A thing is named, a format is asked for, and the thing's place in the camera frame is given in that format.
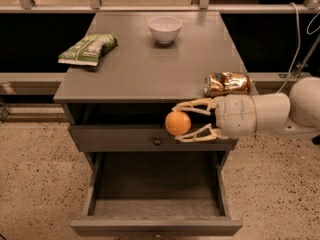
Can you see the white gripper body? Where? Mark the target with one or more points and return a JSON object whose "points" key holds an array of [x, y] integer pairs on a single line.
{"points": [[236, 115]]}

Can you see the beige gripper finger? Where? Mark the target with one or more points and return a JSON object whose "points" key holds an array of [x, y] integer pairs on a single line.
{"points": [[203, 134], [201, 106]]}

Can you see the orange fruit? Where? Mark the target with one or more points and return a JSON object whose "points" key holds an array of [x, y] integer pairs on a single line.
{"points": [[177, 123]]}

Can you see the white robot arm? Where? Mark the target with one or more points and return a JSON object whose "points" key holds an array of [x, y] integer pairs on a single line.
{"points": [[294, 114]]}

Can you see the round brass drawer knob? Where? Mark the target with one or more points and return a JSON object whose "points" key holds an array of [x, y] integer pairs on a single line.
{"points": [[157, 141]]}

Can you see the grey drawer cabinet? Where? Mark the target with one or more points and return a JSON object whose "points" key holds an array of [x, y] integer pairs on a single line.
{"points": [[138, 82]]}

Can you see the open middle drawer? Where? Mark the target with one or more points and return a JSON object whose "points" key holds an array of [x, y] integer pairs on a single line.
{"points": [[156, 194]]}

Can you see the closed top drawer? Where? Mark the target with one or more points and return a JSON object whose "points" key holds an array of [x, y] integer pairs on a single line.
{"points": [[102, 138]]}

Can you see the crushed gold soda can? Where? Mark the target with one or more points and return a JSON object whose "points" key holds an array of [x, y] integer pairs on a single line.
{"points": [[224, 83]]}

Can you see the white ceramic bowl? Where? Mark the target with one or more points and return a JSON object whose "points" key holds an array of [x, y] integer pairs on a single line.
{"points": [[164, 29]]}

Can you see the green chip bag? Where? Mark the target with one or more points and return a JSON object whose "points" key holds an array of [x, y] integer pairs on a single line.
{"points": [[88, 50]]}

